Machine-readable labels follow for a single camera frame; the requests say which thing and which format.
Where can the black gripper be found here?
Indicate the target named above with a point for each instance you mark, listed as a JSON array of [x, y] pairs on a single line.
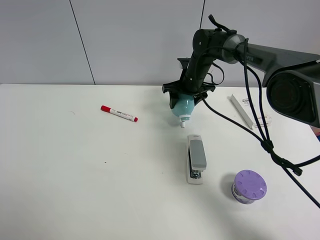
[[191, 81]]

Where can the teal pencil sharpener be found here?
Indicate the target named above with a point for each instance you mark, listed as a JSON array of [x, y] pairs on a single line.
[[184, 108]]

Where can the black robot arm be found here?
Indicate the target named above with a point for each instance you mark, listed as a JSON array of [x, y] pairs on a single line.
[[291, 78]]

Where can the white grey stapler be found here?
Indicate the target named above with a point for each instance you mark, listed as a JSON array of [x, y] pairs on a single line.
[[196, 162]]

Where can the white flat cardboard box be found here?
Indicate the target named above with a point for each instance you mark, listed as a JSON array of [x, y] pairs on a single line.
[[242, 105]]

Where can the red whiteboard marker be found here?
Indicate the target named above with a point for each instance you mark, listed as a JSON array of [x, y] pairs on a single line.
[[119, 113]]

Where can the purple lidded cup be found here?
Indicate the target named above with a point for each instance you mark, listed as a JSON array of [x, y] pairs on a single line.
[[248, 186]]

